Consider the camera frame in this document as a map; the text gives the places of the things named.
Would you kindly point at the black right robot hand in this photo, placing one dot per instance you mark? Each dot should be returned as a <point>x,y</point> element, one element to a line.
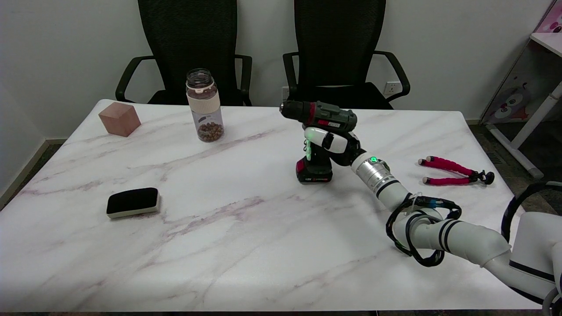
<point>336,142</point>

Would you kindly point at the green red power screwdriver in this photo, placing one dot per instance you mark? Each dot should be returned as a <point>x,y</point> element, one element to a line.
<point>320,118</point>

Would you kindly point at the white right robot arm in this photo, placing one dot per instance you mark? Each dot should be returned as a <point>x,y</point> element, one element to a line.
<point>456,235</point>

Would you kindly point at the black mesh office chair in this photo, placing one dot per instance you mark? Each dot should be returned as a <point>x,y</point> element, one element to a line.
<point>189,48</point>
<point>338,48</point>

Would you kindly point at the red flexible mini tripod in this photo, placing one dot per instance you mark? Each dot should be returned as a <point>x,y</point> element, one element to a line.
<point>448,166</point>

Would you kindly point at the clear jar with nuts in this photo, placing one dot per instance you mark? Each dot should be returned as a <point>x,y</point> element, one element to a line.
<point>205,107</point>

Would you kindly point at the white desk with cartoon panel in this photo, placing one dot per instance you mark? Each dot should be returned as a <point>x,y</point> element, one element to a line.
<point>522,101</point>

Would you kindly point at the black white board eraser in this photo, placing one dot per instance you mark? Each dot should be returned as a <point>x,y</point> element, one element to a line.
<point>132,201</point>

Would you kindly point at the pink wooden cube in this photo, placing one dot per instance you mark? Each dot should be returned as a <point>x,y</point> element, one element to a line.
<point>119,119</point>

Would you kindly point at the pink box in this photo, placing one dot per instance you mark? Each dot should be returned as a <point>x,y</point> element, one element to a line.
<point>552,19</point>

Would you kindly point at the white wall socket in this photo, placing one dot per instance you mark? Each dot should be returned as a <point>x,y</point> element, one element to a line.
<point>391,88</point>
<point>285,92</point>

